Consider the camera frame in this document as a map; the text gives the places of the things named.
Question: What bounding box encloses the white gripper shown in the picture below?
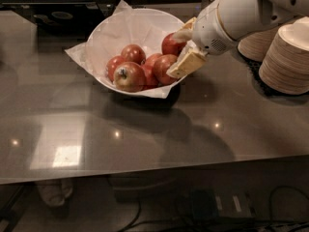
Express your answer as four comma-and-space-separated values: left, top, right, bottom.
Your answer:
167, 0, 237, 79

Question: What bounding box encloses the red apple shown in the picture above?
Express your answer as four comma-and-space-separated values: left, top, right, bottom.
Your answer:
121, 44, 146, 64
145, 53, 162, 67
106, 55, 126, 82
114, 62, 146, 93
161, 33, 186, 56
142, 65, 158, 90
153, 54, 178, 85

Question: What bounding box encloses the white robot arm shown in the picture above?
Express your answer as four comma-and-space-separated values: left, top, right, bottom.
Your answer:
167, 0, 309, 78

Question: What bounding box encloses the white bowl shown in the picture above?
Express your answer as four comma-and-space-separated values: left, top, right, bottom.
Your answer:
86, 8, 198, 98

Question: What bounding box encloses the white paper liner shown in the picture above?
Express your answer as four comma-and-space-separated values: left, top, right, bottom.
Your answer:
65, 0, 194, 100

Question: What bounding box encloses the back stack of paper plates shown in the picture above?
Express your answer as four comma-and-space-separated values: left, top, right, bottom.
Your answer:
238, 27, 278, 62

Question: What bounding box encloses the stack of paper plates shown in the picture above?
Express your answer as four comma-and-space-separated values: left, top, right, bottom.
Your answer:
259, 17, 309, 95
238, 27, 278, 62

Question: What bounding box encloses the black mat under plates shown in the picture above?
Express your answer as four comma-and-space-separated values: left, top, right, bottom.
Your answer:
233, 40, 309, 99

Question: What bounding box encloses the front stack of paper plates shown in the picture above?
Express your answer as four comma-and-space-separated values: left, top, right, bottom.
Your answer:
259, 17, 309, 95

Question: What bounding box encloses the black tray with items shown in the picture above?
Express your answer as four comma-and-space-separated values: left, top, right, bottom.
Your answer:
1, 2, 115, 33

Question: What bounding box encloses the dark box on floor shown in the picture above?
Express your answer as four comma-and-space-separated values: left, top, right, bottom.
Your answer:
189, 189, 256, 220

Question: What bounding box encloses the black cable on floor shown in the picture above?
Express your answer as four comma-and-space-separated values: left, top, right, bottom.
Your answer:
116, 185, 309, 232

